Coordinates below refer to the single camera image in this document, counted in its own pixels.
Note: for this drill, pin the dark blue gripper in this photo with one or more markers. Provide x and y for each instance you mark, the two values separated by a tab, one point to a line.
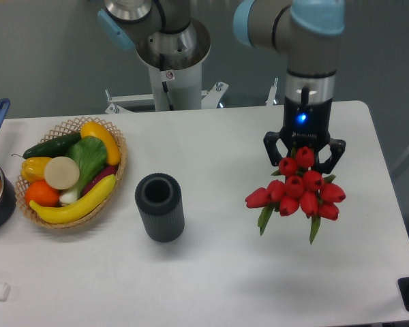
305	126

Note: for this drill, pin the red tulip bouquet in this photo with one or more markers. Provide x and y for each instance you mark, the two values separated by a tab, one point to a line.
304	188

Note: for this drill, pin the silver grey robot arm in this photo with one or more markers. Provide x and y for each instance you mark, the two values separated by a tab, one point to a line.
173	45

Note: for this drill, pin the dark grey ribbed vase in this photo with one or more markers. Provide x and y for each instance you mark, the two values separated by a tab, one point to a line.
159	200

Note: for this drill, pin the purple eggplant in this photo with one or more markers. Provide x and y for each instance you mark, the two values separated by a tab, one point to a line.
108	170

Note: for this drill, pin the green leafy bok choy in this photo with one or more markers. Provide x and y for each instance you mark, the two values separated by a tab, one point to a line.
90	155

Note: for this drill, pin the yellow squash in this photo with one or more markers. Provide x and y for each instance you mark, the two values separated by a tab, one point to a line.
97	130

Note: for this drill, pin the yellow banana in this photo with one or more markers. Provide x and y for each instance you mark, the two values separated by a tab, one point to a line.
80	208

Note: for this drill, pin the beige round disc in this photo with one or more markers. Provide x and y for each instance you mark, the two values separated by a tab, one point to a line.
61	173

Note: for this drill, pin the green cucumber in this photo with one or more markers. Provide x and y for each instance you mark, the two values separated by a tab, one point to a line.
55	147

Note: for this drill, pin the orange fruit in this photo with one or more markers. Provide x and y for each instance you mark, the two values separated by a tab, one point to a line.
42	193

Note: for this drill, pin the yellow bell pepper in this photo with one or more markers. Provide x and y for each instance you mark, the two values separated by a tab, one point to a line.
33	168

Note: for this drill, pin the white metal base frame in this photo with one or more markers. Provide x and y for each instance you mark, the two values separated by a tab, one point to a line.
218	97

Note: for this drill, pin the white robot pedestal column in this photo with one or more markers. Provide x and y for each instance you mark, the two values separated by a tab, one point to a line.
176	89

